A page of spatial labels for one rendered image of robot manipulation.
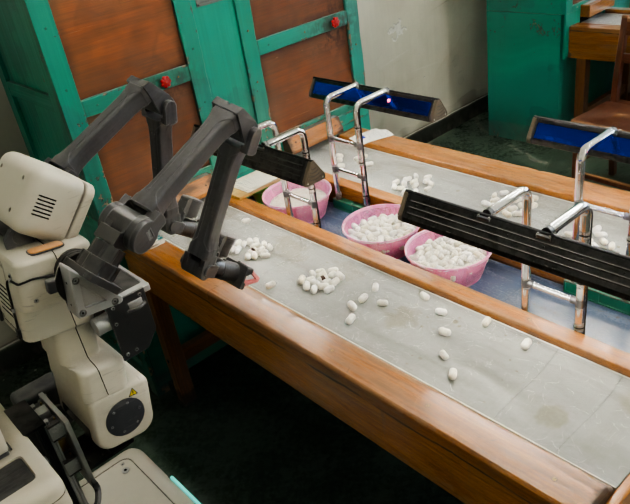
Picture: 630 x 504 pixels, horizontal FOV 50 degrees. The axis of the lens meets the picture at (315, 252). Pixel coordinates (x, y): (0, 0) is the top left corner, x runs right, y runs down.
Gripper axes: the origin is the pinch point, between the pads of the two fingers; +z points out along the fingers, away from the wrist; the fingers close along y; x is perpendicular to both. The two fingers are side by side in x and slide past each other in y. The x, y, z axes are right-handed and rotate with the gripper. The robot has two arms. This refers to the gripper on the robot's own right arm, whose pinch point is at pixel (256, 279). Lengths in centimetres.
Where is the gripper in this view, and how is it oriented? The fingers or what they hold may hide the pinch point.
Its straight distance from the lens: 199.2
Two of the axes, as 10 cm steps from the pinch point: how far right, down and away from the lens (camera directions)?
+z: 6.5, 2.3, 7.3
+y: -6.6, -3.0, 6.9
